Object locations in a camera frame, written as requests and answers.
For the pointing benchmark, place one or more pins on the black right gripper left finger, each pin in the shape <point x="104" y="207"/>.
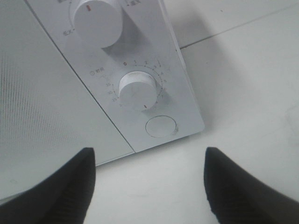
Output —
<point x="62" y="198"/>

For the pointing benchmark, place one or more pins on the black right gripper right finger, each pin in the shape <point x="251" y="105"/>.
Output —
<point x="237" y="197"/>

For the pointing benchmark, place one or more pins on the white lower timer knob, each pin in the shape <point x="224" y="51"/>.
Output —
<point x="137" y="91"/>

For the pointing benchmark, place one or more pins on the white microwave oven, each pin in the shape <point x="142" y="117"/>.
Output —
<point x="147" y="44"/>

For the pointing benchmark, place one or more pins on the white upper power knob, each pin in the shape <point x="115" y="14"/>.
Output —
<point x="98" y="22"/>

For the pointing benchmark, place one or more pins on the white round door button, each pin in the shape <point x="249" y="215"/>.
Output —
<point x="161" y="126"/>

